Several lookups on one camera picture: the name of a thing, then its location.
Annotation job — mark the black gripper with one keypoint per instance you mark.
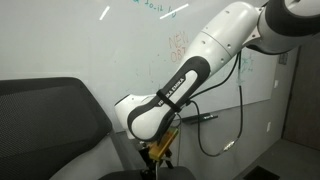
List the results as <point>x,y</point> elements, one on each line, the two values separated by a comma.
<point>151,172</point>

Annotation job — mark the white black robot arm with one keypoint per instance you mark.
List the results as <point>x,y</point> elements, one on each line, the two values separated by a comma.
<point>275,28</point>

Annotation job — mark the black floor mat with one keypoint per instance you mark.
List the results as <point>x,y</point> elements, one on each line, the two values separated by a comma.
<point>259,173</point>

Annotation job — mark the black mesh office chair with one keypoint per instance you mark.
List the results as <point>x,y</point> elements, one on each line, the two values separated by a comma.
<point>54,129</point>

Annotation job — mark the dark wooden door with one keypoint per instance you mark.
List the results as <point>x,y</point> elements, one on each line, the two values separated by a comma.
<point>302,124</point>

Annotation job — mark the white wall whiteboard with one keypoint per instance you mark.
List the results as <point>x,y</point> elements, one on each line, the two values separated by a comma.
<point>115,47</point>

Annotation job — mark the white wall outlet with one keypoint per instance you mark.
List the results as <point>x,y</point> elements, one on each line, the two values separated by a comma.
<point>268,126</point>

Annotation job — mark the grey wall switch panel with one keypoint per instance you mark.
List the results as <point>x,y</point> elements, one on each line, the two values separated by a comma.
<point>283,58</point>

